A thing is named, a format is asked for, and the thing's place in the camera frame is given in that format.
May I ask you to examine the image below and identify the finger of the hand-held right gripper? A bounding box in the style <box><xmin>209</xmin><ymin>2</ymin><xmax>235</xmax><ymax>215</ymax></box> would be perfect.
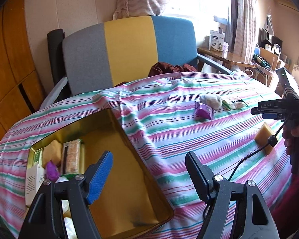
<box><xmin>262</xmin><ymin>113</ymin><xmax>286</xmax><ymax>121</ymax></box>
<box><xmin>251</xmin><ymin>99</ymin><xmax>287</xmax><ymax>115</ymax></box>

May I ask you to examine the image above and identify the striped tablecloth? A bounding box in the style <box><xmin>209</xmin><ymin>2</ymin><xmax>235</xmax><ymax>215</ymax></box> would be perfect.
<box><xmin>0</xmin><ymin>71</ymin><xmax>299</xmax><ymax>239</ymax></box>

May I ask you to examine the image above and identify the white printed box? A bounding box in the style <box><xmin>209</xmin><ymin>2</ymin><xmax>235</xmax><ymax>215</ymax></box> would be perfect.
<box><xmin>209</xmin><ymin>30</ymin><xmax>226</xmax><ymax>51</ymax></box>

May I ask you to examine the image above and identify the grey yellow blue chair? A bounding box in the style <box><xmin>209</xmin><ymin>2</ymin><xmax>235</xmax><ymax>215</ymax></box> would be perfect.
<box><xmin>40</xmin><ymin>15</ymin><xmax>232</xmax><ymax>105</ymax></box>

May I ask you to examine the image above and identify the white and green carton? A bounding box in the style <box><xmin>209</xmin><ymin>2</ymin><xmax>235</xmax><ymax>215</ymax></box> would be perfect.
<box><xmin>25</xmin><ymin>148</ymin><xmax>45</xmax><ymax>207</ymax></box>

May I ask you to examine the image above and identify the red cloth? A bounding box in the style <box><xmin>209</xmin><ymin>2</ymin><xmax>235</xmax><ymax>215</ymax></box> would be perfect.
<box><xmin>270</xmin><ymin>172</ymin><xmax>299</xmax><ymax>231</ymax></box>

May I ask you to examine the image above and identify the white wrapped snack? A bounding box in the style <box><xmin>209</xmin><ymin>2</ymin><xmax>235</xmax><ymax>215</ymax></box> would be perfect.
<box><xmin>199</xmin><ymin>94</ymin><xmax>223</xmax><ymax>109</ymax></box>

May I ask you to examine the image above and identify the golden tin box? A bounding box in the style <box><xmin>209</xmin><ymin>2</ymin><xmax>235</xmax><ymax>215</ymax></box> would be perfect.
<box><xmin>29</xmin><ymin>108</ymin><xmax>175</xmax><ymax>239</ymax></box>

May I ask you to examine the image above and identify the wooden desk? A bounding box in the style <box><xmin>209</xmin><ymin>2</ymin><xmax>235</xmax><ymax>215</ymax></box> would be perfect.
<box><xmin>197</xmin><ymin>46</ymin><xmax>276</xmax><ymax>85</ymax></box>

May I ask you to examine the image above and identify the wooden wardrobe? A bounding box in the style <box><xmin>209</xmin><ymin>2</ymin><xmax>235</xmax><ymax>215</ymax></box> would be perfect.
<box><xmin>0</xmin><ymin>0</ymin><xmax>46</xmax><ymax>155</ymax></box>

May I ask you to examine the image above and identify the purple cloth pouch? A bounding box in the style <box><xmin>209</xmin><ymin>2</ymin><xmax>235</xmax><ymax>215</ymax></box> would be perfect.
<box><xmin>45</xmin><ymin>161</ymin><xmax>60</xmax><ymax>181</ymax></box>

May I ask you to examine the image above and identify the shiny purple snack packet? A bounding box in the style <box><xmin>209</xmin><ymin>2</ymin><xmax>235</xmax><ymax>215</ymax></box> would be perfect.
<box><xmin>194</xmin><ymin>101</ymin><xmax>215</xmax><ymax>121</ymax></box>

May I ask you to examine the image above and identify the clear plastic wrap bundle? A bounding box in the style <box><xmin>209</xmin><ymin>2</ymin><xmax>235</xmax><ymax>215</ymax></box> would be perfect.
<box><xmin>55</xmin><ymin>176</ymin><xmax>78</xmax><ymax>239</ymax></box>

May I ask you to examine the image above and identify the green-edged cracker packet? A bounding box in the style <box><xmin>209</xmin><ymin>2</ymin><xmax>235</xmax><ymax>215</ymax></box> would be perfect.
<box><xmin>61</xmin><ymin>139</ymin><xmax>86</xmax><ymax>176</ymax></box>
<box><xmin>222</xmin><ymin>96</ymin><xmax>248</xmax><ymax>110</ymax></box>

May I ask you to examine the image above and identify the cardboard box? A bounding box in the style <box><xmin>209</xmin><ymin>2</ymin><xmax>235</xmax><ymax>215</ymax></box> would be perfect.
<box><xmin>258</xmin><ymin>46</ymin><xmax>281</xmax><ymax>71</ymax></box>

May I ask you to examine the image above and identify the maroon crumpled cloth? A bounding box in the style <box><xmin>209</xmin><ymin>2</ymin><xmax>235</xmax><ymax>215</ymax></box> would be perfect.
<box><xmin>149</xmin><ymin>62</ymin><xmax>198</xmax><ymax>76</ymax></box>

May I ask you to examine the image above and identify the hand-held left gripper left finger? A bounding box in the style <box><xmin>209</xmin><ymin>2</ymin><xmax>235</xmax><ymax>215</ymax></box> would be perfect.
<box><xmin>18</xmin><ymin>151</ymin><xmax>114</xmax><ymax>239</ymax></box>

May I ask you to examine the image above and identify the person's right hand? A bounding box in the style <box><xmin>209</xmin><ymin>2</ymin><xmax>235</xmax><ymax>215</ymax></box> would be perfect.
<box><xmin>282</xmin><ymin>124</ymin><xmax>299</xmax><ymax>156</ymax></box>

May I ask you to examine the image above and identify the black cable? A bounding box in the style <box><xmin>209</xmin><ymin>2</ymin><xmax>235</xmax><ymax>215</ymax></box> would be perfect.
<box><xmin>203</xmin><ymin>121</ymin><xmax>288</xmax><ymax>219</ymax></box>

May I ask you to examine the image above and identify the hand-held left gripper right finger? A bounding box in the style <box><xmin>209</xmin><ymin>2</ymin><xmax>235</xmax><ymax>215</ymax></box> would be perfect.
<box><xmin>185</xmin><ymin>151</ymin><xmax>279</xmax><ymax>239</ymax></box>

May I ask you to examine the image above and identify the yellow sponge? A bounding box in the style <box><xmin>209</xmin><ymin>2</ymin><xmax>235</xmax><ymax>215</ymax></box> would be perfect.
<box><xmin>254</xmin><ymin>122</ymin><xmax>277</xmax><ymax>155</ymax></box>
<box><xmin>43</xmin><ymin>139</ymin><xmax>63</xmax><ymax>166</ymax></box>

